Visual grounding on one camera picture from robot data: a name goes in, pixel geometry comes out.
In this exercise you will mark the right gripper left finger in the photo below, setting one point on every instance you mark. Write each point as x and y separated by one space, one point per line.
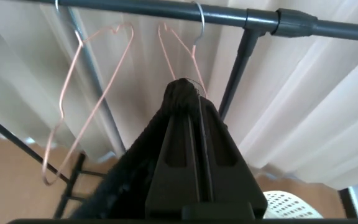
169 189

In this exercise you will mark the black clothes rack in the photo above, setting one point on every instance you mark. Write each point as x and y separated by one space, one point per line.
228 15

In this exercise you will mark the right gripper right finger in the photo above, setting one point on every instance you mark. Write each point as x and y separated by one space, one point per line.
232 186

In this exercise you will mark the black shorts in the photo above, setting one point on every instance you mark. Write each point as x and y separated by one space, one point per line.
129 186

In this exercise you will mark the pink clothes hanger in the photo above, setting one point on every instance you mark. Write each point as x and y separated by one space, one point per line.
193 51
61 104

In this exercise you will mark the white laundry basket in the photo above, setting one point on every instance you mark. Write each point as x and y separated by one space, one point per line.
287 205

